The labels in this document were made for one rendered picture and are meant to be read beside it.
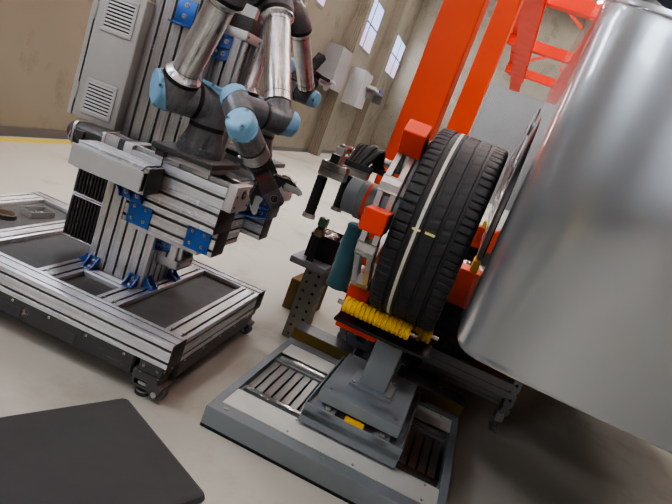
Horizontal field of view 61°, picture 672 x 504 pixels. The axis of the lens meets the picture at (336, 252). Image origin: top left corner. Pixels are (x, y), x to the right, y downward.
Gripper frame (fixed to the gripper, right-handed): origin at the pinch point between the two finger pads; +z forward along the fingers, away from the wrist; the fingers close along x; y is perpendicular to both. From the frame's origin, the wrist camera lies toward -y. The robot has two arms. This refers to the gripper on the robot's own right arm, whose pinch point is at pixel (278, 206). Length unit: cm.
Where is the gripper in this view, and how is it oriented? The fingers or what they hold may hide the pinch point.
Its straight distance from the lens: 166.7
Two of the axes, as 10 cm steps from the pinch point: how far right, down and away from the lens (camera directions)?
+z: 1.7, 4.9, 8.5
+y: -3.5, -7.8, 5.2
